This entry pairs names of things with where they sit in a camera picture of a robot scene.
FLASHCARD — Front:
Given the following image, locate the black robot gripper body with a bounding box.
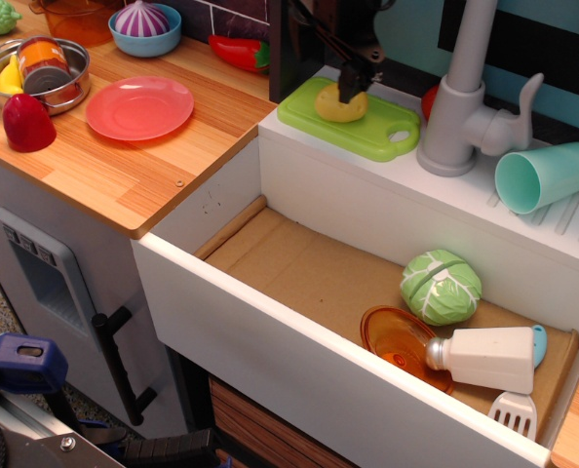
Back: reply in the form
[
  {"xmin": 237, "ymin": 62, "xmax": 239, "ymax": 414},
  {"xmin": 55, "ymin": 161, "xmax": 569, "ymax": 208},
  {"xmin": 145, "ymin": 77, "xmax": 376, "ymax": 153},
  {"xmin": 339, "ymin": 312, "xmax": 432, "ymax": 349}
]
[{"xmin": 289, "ymin": 0, "xmax": 395, "ymax": 63}]

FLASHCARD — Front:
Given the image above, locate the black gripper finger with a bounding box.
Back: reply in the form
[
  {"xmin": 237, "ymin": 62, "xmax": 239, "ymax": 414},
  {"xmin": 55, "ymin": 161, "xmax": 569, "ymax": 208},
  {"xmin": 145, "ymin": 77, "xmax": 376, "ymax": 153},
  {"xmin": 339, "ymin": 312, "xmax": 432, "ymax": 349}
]
[{"xmin": 337, "ymin": 58, "xmax": 382, "ymax": 103}]

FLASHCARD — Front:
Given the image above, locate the yellow toy potato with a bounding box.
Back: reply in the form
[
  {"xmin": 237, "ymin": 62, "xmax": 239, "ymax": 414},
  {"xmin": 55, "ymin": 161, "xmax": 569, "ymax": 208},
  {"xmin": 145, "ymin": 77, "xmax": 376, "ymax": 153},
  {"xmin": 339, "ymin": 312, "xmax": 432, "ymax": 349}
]
[{"xmin": 314, "ymin": 83, "xmax": 368, "ymax": 123}]

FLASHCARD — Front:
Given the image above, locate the green plastic cutting board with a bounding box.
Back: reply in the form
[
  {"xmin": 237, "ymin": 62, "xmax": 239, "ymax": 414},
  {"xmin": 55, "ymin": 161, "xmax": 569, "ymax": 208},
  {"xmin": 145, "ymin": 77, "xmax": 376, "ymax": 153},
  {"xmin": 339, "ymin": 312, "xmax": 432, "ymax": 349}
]
[{"xmin": 277, "ymin": 77, "xmax": 421, "ymax": 162}]

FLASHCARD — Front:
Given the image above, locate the pink plastic plate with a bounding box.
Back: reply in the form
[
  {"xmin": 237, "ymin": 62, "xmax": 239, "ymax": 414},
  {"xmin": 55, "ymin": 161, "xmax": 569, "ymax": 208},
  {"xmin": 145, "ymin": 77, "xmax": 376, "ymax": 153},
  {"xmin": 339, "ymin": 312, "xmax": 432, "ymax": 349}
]
[{"xmin": 86, "ymin": 76, "xmax": 194, "ymax": 141}]

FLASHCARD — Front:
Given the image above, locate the red toy behind faucet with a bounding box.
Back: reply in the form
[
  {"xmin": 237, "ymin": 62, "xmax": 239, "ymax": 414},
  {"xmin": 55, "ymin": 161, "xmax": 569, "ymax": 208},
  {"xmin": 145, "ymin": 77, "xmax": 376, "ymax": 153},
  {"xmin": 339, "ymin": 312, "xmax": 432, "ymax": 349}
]
[{"xmin": 420, "ymin": 85, "xmax": 439, "ymax": 121}]

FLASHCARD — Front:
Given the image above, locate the red toy pepper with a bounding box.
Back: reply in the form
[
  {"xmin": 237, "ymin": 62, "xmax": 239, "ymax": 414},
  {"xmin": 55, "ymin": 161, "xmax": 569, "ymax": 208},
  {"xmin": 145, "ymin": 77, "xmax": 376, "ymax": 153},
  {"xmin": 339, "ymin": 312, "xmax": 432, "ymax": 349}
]
[{"xmin": 208, "ymin": 35, "xmax": 270, "ymax": 74}]

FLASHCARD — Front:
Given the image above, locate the grey toy faucet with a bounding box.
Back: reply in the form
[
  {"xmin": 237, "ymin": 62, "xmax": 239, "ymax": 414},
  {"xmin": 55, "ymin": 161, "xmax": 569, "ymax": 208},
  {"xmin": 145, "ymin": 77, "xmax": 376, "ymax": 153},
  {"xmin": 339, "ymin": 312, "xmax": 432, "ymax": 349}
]
[{"xmin": 417, "ymin": 1, "xmax": 544, "ymax": 176}]

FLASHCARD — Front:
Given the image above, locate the teal plastic cup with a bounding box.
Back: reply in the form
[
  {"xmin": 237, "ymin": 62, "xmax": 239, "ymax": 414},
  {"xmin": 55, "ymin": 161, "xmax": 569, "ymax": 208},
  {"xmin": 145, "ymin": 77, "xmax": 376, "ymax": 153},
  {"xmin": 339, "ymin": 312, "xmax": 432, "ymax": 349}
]
[{"xmin": 494, "ymin": 142, "xmax": 579, "ymax": 215}]

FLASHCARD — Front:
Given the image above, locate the purple striped toy onion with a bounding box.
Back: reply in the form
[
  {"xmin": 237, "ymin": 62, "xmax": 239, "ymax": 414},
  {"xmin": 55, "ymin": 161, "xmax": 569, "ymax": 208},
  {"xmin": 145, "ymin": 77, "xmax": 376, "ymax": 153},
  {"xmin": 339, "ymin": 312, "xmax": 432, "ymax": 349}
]
[{"xmin": 114, "ymin": 1, "xmax": 171, "ymax": 37}]

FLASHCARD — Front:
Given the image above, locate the blue plastic bowl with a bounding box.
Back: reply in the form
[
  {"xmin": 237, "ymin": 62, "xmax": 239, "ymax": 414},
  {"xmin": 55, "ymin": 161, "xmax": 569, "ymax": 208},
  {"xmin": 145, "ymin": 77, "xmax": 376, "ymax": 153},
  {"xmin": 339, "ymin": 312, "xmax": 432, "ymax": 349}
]
[{"xmin": 108, "ymin": 3, "xmax": 181, "ymax": 58}]

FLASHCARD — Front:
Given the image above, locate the green toy cabbage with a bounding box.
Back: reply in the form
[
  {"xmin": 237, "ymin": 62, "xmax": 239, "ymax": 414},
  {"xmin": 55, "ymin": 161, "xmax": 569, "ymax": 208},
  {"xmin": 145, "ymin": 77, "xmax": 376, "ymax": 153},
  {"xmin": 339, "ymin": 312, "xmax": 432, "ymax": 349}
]
[{"xmin": 400, "ymin": 250, "xmax": 483, "ymax": 327}]

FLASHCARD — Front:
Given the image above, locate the orange transparent bowl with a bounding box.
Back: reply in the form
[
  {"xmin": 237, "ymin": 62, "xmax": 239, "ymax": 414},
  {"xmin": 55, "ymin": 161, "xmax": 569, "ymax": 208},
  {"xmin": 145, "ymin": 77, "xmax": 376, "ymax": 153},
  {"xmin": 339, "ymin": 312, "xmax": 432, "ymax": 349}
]
[{"xmin": 360, "ymin": 306, "xmax": 454, "ymax": 395}]

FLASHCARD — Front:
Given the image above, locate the orange transparent pot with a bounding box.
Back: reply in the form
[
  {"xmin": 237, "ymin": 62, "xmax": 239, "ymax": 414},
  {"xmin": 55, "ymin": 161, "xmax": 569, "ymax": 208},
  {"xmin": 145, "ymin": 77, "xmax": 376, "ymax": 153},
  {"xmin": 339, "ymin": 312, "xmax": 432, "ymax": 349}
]
[{"xmin": 29, "ymin": 0, "xmax": 125, "ymax": 47}]

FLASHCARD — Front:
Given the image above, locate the silver metal pot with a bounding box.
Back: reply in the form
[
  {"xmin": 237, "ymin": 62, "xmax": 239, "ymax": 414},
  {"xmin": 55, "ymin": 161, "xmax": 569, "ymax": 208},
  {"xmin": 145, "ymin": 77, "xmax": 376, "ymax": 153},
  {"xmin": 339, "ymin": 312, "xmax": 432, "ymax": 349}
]
[{"xmin": 0, "ymin": 38, "xmax": 91, "ymax": 116}]

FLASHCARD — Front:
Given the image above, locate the orange toy can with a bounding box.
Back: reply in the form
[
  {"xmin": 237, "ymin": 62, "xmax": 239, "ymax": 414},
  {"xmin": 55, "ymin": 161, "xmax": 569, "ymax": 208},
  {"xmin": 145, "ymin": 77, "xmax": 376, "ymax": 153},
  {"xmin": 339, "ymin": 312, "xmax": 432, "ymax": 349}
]
[{"xmin": 17, "ymin": 36, "xmax": 72, "ymax": 95}]

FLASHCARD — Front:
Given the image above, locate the white salt shaker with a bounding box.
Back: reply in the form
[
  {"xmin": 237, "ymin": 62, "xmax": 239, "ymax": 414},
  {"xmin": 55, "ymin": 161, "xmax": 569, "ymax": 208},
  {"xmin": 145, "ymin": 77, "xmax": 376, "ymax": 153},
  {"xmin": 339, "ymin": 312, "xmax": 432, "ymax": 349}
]
[{"xmin": 425, "ymin": 327, "xmax": 535, "ymax": 394}]

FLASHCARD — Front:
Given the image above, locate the light blue toy piece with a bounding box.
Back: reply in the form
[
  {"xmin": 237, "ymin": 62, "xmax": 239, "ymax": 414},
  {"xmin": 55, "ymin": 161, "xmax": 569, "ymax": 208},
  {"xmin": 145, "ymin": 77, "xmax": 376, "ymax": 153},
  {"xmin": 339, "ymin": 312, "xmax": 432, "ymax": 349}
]
[{"xmin": 531, "ymin": 324, "xmax": 548, "ymax": 369}]

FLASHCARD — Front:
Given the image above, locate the yellow toy banana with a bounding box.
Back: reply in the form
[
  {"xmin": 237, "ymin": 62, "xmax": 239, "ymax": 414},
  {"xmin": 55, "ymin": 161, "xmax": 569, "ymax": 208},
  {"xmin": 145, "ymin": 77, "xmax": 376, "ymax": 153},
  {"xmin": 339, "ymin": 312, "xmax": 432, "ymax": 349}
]
[{"xmin": 0, "ymin": 54, "xmax": 23, "ymax": 96}]

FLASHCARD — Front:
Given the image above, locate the grey oven control panel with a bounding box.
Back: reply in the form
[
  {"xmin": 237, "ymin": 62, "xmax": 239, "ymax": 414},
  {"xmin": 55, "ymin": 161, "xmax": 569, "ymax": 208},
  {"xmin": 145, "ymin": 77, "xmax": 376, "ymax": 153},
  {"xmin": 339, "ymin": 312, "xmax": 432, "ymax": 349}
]
[{"xmin": 0, "ymin": 207, "xmax": 100, "ymax": 354}]

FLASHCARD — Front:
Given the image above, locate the white plastic spatula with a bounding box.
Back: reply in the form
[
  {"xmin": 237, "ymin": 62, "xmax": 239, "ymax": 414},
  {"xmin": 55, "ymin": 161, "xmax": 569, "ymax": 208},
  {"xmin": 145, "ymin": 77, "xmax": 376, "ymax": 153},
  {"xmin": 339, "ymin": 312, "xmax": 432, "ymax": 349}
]
[{"xmin": 488, "ymin": 391, "xmax": 538, "ymax": 441}]

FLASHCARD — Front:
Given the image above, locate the blue clamp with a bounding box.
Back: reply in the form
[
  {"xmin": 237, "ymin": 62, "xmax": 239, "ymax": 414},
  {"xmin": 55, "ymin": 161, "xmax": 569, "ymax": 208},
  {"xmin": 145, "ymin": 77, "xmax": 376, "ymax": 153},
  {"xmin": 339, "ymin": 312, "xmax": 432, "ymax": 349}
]
[{"xmin": 0, "ymin": 332, "xmax": 68, "ymax": 394}]

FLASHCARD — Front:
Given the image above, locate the black oven door handle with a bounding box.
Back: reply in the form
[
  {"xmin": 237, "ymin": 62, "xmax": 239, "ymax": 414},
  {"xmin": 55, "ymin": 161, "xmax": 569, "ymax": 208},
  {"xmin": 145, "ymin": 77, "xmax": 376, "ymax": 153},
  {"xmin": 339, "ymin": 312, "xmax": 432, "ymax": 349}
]
[{"xmin": 91, "ymin": 306, "xmax": 157, "ymax": 426}]

